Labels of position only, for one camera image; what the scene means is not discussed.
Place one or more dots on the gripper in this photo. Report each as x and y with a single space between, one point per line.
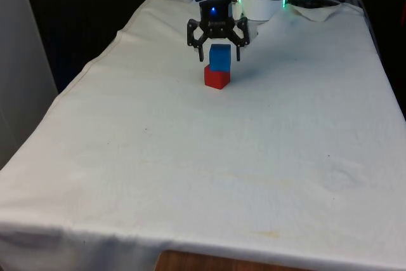
215 14

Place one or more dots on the blue cube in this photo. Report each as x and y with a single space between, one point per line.
220 58

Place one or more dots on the red cube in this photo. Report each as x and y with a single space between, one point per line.
215 80

